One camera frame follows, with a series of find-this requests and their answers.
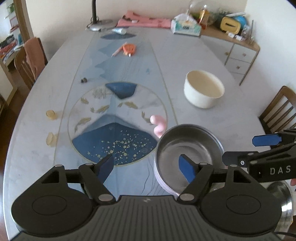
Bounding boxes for large stainless steel bowl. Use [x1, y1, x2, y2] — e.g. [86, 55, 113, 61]
[266, 181, 293, 232]

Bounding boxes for pink pot with steel insert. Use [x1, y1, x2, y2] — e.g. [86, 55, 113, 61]
[150, 115, 226, 196]

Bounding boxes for cream round bowl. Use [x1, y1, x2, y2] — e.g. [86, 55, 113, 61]
[184, 70, 225, 109]

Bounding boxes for person right hand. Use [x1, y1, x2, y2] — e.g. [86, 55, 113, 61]
[290, 178, 296, 186]

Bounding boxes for wooden chair right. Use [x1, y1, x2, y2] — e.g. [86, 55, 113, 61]
[259, 86, 295, 134]

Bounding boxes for beige coaster near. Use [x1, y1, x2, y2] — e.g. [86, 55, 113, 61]
[46, 132, 57, 147]

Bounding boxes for beige coaster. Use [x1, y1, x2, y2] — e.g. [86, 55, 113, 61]
[46, 132, 57, 147]
[46, 110, 57, 121]

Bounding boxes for beige coaster far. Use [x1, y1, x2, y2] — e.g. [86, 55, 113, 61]
[46, 110, 57, 121]

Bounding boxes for white sideboard cabinet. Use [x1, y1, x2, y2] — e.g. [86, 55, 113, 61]
[201, 26, 260, 85]

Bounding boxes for pink pen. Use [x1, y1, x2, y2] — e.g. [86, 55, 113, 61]
[112, 43, 127, 57]

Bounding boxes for yellow box on cabinet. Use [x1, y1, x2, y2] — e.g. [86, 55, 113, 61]
[219, 16, 241, 34]

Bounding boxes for orange tape dispenser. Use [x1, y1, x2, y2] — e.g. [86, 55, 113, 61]
[122, 43, 136, 57]

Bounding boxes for blue globe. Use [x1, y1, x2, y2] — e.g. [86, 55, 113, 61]
[234, 16, 247, 30]

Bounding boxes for wooden chair with pink towel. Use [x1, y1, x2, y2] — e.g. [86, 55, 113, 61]
[14, 37, 48, 90]

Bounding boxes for white tube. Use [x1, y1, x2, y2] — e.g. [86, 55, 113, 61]
[112, 28, 126, 35]

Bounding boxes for glass jar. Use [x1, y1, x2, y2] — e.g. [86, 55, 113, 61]
[188, 0, 220, 30]

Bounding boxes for grey desk lamp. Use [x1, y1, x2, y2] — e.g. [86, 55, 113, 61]
[86, 0, 115, 32]

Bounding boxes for tissue box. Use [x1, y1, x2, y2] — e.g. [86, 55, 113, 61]
[171, 14, 202, 37]

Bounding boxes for pink cloth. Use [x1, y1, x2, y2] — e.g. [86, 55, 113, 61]
[116, 11, 171, 29]

